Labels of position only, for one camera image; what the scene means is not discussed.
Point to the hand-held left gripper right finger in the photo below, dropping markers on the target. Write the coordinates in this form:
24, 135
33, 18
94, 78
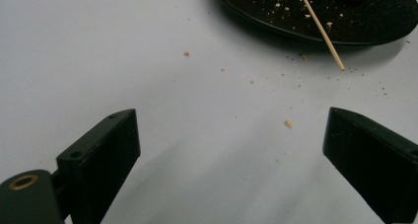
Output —
371, 161

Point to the wooden skewer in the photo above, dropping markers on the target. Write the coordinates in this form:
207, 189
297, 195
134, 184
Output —
321, 28

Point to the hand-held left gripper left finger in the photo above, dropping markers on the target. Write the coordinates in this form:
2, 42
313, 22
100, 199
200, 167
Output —
102, 164

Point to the black textured plate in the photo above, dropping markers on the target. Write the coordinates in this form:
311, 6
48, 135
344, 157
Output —
371, 20

